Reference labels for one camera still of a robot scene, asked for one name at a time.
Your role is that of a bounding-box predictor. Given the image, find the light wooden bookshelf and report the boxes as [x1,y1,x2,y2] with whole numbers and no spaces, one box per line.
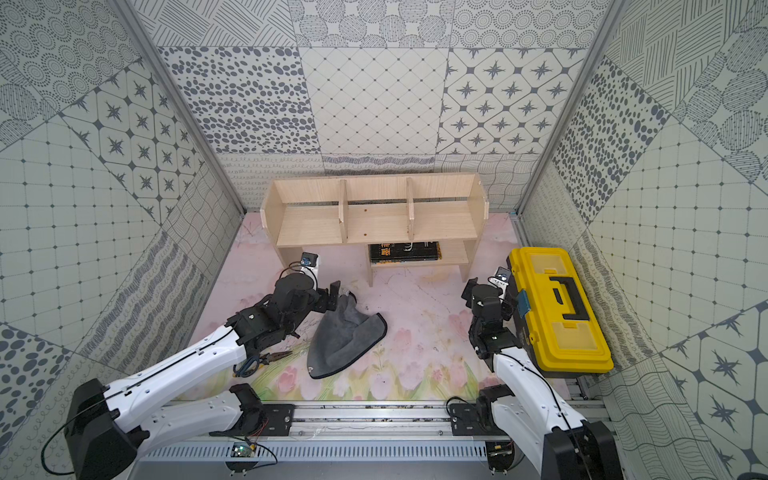
[260,172,489,277]

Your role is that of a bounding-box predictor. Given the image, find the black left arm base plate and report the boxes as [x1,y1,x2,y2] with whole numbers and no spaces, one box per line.
[209,403,296,438]

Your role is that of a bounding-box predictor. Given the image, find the green grey cleaning cloth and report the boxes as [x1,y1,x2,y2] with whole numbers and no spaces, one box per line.
[307,292,388,380]

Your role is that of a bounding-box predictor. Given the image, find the aluminium mounting rail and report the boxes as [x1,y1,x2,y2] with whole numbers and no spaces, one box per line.
[138,394,507,449]

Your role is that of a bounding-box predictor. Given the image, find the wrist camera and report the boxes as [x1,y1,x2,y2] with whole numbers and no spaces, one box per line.
[299,252,319,276]
[488,267,512,290]

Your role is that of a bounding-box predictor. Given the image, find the blue handled scissors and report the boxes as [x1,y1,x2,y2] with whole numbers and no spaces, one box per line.
[233,350,292,378]

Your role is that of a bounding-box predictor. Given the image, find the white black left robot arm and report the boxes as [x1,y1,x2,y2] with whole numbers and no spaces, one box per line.
[58,272,341,479]

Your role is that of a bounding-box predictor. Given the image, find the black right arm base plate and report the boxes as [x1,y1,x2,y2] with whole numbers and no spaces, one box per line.
[445,396,533,439]

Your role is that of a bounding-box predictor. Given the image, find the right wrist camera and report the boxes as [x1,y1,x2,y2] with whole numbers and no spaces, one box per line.
[488,267,512,290]

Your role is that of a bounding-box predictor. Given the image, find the black yellow box under shelf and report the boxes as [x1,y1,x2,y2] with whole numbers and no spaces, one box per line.
[369,242,442,264]

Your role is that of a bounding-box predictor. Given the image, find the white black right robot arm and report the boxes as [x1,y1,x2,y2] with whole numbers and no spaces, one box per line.
[461,269,624,479]

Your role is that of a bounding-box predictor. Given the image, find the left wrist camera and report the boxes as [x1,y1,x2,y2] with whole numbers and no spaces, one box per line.
[299,252,319,276]

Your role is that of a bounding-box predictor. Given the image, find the yellow black toolbox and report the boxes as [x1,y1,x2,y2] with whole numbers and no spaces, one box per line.
[507,247,614,378]

